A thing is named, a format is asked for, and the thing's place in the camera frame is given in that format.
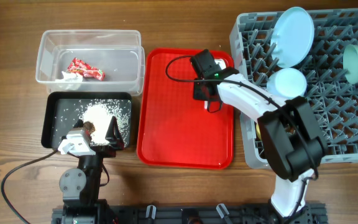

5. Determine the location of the brown food scrap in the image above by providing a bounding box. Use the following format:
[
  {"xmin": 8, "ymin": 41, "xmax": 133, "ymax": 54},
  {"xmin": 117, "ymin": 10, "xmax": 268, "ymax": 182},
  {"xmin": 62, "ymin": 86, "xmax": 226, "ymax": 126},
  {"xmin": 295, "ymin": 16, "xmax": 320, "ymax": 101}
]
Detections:
[{"xmin": 83, "ymin": 121, "xmax": 96, "ymax": 134}]

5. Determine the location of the right black cable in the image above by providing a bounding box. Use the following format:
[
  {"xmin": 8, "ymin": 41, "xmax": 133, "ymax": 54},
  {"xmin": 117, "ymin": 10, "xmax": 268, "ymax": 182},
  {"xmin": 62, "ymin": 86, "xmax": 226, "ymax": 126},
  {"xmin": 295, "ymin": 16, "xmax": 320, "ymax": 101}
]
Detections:
[{"xmin": 165, "ymin": 55, "xmax": 319, "ymax": 181}]

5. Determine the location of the left black cable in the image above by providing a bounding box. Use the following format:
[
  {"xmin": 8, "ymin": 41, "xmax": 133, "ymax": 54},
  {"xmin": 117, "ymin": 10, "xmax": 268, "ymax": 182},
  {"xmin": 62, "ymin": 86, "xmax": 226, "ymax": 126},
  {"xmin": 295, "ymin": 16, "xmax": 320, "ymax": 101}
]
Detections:
[{"xmin": 0, "ymin": 149, "xmax": 60, "ymax": 224}]

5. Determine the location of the white plastic spoon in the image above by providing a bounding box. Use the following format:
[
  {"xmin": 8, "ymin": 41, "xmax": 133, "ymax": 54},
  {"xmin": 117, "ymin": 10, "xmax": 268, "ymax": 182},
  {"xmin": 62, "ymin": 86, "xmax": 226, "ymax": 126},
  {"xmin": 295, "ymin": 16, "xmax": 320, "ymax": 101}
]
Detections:
[{"xmin": 204, "ymin": 58, "xmax": 226, "ymax": 110}]

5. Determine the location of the white tissue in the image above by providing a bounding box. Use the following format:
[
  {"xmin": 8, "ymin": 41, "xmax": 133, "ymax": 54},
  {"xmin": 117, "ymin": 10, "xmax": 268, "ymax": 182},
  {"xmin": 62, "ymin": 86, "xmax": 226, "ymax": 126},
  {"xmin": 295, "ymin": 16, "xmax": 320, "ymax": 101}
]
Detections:
[{"xmin": 55, "ymin": 71, "xmax": 83, "ymax": 83}]

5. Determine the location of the yellow cup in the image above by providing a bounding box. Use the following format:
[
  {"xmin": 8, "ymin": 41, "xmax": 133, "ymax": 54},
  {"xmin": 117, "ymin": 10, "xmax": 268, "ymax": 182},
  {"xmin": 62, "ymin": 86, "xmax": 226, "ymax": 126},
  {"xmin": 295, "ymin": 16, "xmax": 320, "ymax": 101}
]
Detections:
[{"xmin": 255, "ymin": 123, "xmax": 262, "ymax": 140}]

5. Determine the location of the small light blue bowl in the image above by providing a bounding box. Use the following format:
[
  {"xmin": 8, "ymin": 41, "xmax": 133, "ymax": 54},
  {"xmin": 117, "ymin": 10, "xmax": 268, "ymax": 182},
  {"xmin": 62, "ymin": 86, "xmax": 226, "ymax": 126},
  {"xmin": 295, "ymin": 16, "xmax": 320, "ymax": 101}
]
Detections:
[{"xmin": 266, "ymin": 68, "xmax": 307, "ymax": 99}]

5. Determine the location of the grey dishwasher rack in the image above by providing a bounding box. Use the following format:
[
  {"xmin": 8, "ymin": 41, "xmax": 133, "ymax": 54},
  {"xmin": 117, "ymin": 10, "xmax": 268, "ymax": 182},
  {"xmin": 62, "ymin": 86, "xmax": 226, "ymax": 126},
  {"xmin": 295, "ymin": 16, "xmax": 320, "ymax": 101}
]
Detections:
[{"xmin": 229, "ymin": 8, "xmax": 358, "ymax": 163}]

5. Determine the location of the clear plastic bin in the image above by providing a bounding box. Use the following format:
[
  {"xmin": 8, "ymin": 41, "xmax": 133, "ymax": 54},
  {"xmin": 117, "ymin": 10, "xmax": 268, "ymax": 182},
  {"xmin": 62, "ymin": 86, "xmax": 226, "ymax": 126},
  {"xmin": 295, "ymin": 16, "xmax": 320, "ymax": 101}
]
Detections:
[{"xmin": 35, "ymin": 29, "xmax": 145, "ymax": 96}]

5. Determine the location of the black cable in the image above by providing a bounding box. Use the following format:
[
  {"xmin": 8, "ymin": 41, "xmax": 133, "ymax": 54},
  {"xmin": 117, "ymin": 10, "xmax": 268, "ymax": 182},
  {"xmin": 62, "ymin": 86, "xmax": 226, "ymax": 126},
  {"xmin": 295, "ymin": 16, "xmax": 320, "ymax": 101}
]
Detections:
[
  {"xmin": 0, "ymin": 149, "xmax": 60, "ymax": 224},
  {"xmin": 165, "ymin": 55, "xmax": 319, "ymax": 181}
]

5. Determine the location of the red snack wrapper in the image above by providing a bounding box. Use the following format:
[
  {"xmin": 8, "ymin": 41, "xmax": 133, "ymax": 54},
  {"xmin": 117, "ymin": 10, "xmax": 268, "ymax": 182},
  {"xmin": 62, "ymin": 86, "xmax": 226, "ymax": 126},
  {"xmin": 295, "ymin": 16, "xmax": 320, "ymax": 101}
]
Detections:
[{"xmin": 67, "ymin": 57, "xmax": 105, "ymax": 81}]

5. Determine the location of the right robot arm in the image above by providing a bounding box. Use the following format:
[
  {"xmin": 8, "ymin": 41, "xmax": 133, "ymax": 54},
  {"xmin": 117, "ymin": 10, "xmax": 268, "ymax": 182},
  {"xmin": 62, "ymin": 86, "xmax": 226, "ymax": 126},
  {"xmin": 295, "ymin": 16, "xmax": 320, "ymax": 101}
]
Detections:
[{"xmin": 190, "ymin": 50, "xmax": 328, "ymax": 223}]

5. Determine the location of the black plastic tray bin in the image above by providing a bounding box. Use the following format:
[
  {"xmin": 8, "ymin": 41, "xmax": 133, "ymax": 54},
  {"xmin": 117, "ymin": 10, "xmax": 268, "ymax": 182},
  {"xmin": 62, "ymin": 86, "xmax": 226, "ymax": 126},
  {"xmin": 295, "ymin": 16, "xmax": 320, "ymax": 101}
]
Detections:
[{"xmin": 41, "ymin": 91, "xmax": 132, "ymax": 149}]

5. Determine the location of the red serving tray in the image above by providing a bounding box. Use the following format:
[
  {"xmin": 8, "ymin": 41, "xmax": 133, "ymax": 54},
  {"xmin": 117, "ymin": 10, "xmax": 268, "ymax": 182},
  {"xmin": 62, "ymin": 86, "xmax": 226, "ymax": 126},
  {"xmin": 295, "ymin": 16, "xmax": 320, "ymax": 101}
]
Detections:
[{"xmin": 137, "ymin": 48, "xmax": 234, "ymax": 169}]

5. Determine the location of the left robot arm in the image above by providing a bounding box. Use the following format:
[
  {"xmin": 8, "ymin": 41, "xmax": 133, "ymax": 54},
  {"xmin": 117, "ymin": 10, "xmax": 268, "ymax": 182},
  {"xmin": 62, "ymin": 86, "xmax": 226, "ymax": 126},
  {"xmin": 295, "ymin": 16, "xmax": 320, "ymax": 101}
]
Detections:
[{"xmin": 51, "ymin": 116, "xmax": 124, "ymax": 224}]

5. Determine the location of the large light blue plate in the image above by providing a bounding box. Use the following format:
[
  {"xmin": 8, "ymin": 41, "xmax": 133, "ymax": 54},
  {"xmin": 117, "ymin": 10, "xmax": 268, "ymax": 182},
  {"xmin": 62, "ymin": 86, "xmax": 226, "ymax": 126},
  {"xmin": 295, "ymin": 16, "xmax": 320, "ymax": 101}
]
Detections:
[{"xmin": 270, "ymin": 7, "xmax": 314, "ymax": 68}]

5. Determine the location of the pile of white rice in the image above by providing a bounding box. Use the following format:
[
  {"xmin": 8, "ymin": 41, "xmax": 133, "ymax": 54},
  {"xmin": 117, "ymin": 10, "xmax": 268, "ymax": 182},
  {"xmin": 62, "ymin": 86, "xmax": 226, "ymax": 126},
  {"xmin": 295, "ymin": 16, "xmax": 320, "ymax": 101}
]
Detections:
[{"xmin": 54, "ymin": 98, "xmax": 131, "ymax": 147}]

